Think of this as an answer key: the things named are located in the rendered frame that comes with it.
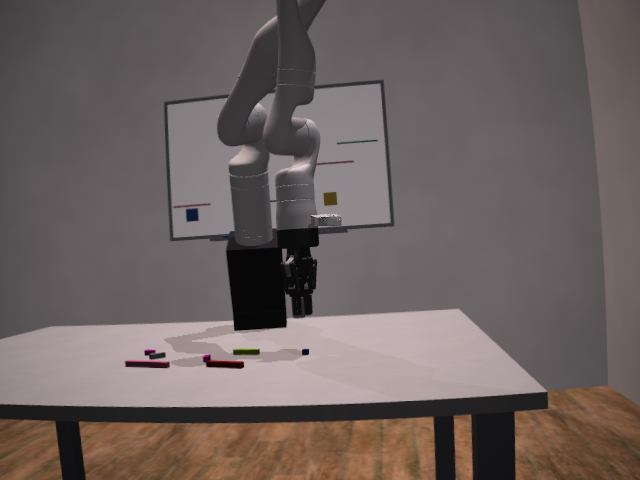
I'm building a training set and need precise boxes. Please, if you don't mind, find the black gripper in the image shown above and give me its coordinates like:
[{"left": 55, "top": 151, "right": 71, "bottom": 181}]
[{"left": 277, "top": 228, "right": 319, "bottom": 318}]

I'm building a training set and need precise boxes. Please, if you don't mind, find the lime green rod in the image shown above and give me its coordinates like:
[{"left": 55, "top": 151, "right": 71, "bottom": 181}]
[{"left": 233, "top": 349, "right": 260, "bottom": 355}]

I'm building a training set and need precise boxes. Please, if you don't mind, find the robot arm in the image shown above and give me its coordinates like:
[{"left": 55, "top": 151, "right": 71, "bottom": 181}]
[{"left": 217, "top": 0, "right": 342, "bottom": 246}]

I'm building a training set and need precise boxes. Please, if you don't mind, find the pink rod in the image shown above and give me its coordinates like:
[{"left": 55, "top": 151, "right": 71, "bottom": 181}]
[{"left": 125, "top": 360, "right": 170, "bottom": 368}]

